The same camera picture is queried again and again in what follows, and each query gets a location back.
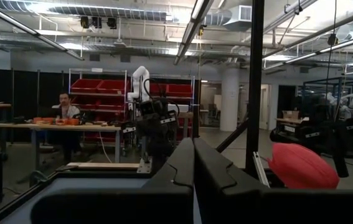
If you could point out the red artificial tulip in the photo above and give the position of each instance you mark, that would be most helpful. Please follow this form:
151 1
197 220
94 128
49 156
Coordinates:
304 166

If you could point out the metal shelf rack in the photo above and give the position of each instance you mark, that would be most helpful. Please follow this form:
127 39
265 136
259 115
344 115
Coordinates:
126 74

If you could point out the silver frame bracket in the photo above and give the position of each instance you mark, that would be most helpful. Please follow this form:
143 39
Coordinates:
261 169

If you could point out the wooden work table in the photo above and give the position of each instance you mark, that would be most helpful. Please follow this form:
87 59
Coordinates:
70 127

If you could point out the black partition wall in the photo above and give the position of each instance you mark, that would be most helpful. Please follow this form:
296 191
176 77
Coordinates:
23 99

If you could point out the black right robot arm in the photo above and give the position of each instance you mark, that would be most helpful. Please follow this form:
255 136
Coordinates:
157 105

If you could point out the wooden table board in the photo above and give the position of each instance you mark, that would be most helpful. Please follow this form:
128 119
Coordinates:
101 165

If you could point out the red storage bin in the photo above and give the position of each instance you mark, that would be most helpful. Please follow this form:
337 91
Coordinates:
86 85
114 86
179 90

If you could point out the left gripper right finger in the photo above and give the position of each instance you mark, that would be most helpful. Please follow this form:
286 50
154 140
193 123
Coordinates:
226 199

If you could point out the person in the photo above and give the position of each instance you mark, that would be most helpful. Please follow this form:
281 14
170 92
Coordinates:
67 109

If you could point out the white air duct unit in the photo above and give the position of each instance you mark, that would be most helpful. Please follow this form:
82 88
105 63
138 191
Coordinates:
240 17

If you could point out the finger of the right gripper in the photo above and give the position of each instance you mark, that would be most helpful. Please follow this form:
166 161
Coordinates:
148 138
166 137

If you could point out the cardboard box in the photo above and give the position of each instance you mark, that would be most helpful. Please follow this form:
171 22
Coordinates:
291 115

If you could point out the silver mounting bracket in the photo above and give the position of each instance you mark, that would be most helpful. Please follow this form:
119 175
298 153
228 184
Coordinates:
144 165

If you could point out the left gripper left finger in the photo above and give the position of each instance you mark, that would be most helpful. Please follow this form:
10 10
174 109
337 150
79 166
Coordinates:
163 199

